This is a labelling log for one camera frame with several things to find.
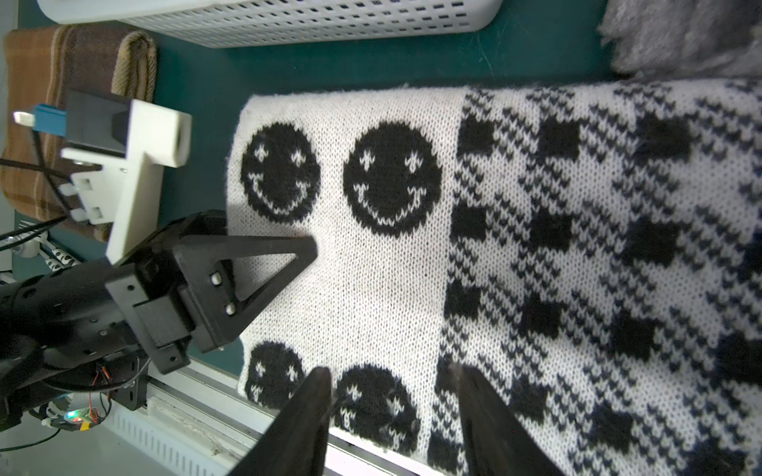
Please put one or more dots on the brown plaid scarf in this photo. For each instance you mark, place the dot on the brown plaid scarf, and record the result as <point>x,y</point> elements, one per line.
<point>43,66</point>

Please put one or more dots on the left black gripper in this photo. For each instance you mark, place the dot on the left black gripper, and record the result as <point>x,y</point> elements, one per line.
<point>190,282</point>

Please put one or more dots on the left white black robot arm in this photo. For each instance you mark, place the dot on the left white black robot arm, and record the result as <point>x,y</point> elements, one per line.
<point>55,332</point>

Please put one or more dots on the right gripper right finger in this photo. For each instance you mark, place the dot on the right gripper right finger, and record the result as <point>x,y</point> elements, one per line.
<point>495,443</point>

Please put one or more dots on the white slotted cable duct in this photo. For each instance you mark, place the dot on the white slotted cable duct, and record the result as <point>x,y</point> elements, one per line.
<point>159,445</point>

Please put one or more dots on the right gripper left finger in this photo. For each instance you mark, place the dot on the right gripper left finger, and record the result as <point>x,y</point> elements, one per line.
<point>296,441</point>

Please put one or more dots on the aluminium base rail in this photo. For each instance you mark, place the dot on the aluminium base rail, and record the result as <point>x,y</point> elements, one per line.
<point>232,425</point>

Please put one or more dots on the white perforated plastic basket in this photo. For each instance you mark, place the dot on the white perforated plastic basket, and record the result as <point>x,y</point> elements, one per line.
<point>220,24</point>

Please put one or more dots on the white black smiley scarf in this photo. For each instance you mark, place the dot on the white black smiley scarf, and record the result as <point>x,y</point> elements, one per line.
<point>594,250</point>

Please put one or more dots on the grey fuzzy scarf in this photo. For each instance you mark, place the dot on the grey fuzzy scarf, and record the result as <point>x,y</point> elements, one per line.
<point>681,39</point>

